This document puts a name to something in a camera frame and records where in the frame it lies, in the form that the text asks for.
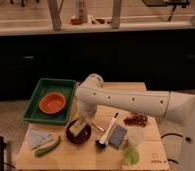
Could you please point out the green plastic tray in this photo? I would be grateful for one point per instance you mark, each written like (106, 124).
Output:
(47, 86)

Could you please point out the red object on shelf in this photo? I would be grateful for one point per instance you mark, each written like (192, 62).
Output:
(76, 21)

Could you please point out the clear plastic cup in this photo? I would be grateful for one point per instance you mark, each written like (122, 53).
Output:
(135, 136)

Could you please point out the orange bowl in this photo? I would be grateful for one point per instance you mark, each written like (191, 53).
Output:
(52, 103)

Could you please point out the black stand pole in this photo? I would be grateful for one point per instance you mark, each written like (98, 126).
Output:
(2, 148)

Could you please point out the blue sponge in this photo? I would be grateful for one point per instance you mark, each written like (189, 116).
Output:
(117, 136)

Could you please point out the bunch of red grapes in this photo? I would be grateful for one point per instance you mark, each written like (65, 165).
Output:
(136, 120)

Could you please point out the metal spoon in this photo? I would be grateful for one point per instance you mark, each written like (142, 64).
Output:
(98, 127)

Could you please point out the wooden shelf bench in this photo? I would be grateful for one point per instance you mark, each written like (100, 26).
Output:
(24, 17)

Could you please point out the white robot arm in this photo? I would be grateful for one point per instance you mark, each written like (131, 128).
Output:
(173, 106)

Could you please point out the grey folded cloth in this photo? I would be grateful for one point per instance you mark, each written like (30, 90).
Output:
(37, 138)

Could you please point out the whiteboard eraser block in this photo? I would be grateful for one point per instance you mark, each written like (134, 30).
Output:
(77, 127)

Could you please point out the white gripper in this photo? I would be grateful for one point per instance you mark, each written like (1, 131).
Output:
(83, 116)

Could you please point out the black and white brush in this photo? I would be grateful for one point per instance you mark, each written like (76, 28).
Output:
(101, 142)

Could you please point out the purple bowl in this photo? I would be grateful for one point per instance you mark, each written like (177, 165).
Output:
(81, 138)

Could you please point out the green cucumber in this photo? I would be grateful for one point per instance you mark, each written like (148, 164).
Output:
(45, 150)

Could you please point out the green lime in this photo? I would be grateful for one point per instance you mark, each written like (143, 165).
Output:
(130, 156)

